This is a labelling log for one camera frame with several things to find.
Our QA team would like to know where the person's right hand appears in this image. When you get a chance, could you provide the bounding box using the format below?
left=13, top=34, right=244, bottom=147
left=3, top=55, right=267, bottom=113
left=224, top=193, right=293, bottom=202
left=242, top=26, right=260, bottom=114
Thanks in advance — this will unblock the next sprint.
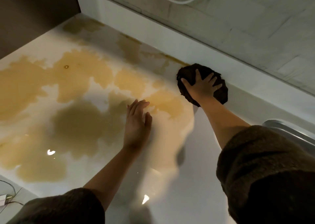
left=181, top=69, right=223, bottom=104

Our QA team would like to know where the person's left hand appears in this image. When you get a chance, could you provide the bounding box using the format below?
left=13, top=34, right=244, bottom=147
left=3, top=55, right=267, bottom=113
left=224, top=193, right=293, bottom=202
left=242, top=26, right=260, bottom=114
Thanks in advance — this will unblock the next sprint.
left=123, top=99, right=153, bottom=151

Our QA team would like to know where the dark brown cleaning cloth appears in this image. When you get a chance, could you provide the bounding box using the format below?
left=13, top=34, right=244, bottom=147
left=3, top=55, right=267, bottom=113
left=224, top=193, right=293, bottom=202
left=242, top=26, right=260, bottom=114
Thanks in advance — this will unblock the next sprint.
left=176, top=63, right=229, bottom=108

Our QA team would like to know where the person's left forearm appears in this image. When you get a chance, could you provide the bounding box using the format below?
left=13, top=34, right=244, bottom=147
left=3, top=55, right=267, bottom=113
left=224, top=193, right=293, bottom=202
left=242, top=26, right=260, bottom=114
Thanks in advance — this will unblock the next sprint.
left=83, top=145, right=143, bottom=211

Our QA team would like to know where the person's right forearm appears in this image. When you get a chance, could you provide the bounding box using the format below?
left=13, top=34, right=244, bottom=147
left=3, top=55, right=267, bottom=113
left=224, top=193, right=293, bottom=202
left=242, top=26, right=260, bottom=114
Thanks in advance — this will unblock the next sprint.
left=198, top=97, right=251, bottom=150

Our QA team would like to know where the white countertop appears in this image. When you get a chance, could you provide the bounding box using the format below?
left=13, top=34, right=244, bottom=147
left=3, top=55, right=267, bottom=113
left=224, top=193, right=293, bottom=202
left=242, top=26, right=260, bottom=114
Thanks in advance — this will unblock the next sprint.
left=0, top=13, right=315, bottom=224

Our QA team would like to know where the white backsplash ledge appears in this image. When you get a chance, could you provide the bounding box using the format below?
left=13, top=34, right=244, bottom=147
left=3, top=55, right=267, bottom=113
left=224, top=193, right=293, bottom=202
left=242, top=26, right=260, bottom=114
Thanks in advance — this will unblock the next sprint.
left=73, top=0, right=315, bottom=125

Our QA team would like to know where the stainless steel sink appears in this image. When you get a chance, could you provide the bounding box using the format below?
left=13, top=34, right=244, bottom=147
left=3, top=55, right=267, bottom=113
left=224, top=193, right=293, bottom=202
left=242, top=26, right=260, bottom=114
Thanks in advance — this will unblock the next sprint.
left=262, top=119, right=315, bottom=156

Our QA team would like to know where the brown knit sweater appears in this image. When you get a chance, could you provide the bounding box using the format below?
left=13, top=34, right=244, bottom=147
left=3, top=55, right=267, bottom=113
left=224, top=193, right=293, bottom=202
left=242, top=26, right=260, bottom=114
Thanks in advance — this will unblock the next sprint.
left=6, top=125, right=315, bottom=224

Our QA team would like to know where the brown liquid spill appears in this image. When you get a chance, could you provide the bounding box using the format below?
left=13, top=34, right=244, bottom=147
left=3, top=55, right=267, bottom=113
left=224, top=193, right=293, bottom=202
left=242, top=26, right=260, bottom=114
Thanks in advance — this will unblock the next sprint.
left=0, top=17, right=195, bottom=182

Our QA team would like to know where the white charger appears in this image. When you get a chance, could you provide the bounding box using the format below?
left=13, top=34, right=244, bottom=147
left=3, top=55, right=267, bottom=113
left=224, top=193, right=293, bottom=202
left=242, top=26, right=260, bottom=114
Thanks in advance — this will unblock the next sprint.
left=0, top=194, right=13, bottom=206

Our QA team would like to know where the dark brown side panel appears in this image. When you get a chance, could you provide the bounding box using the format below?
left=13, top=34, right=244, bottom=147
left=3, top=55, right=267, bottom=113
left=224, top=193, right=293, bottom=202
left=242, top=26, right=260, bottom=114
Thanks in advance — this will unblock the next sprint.
left=0, top=0, right=82, bottom=59

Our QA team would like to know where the black floor cable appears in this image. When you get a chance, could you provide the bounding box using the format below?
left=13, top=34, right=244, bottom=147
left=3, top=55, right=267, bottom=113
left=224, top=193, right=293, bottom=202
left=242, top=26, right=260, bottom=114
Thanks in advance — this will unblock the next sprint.
left=0, top=179, right=25, bottom=214

